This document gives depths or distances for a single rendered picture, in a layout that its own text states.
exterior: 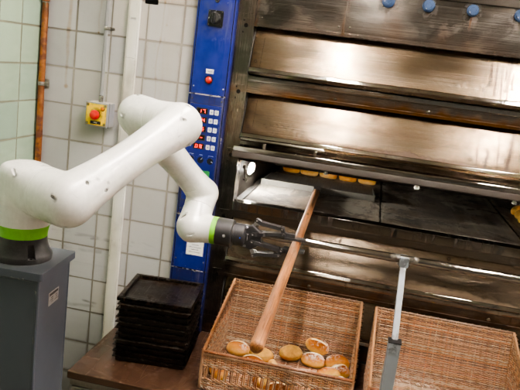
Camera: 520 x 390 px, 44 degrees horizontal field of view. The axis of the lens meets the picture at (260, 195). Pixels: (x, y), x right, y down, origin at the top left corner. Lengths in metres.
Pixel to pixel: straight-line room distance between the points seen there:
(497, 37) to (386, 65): 0.41
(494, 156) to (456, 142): 0.15
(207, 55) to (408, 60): 0.78
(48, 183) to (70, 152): 1.34
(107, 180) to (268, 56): 1.18
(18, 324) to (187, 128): 0.65
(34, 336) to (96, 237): 1.25
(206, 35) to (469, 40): 1.00
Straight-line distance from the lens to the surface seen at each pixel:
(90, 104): 2.73
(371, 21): 2.56
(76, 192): 1.52
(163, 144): 1.69
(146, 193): 2.76
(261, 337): 1.36
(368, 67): 2.54
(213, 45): 2.60
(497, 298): 2.71
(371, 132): 2.55
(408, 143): 2.55
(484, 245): 2.65
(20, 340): 1.73
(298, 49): 2.57
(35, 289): 1.66
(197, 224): 2.09
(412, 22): 2.56
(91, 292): 2.99
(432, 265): 2.26
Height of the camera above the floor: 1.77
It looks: 12 degrees down
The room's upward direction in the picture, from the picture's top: 7 degrees clockwise
